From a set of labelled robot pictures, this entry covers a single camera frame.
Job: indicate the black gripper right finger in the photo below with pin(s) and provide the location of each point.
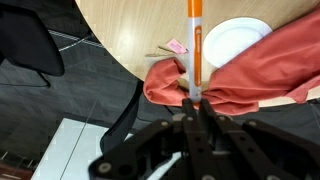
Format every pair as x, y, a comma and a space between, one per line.
266, 146

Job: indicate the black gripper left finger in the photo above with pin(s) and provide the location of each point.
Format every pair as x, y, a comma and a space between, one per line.
150, 150

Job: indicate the orange white marker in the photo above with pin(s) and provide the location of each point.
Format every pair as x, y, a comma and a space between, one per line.
195, 50

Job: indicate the frosted glass door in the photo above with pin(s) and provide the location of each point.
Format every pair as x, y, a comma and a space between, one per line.
76, 150

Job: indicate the red cloth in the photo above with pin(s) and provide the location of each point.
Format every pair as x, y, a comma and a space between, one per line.
266, 66

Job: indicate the thin wooden stick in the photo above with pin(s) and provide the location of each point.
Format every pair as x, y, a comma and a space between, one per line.
158, 55

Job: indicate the pink sticky note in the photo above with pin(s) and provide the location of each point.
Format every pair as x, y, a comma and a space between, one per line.
176, 46

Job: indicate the white plate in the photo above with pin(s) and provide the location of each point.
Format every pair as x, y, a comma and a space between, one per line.
230, 40

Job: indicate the black office chair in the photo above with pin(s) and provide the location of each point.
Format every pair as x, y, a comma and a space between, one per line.
26, 36

